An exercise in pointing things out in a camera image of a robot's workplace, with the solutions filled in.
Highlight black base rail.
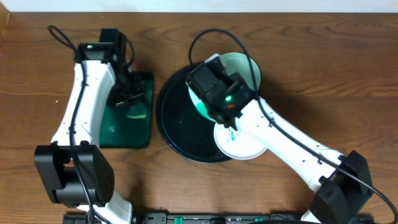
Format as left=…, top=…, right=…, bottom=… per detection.
left=62, top=213, right=374, bottom=224

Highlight green plate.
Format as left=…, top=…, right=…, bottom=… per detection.
left=212, top=52, right=261, bottom=91
left=188, top=87, right=216, bottom=123

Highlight white plate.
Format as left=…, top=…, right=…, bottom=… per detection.
left=213, top=124, right=267, bottom=160

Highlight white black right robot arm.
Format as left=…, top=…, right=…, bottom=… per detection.
left=185, top=59, right=373, bottom=223

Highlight round black tray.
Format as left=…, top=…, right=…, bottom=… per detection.
left=155, top=63, right=231, bottom=164

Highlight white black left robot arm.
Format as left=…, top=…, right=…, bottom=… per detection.
left=34, top=40, right=153, bottom=223

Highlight green sponge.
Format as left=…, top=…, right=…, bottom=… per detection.
left=126, top=103, right=147, bottom=119

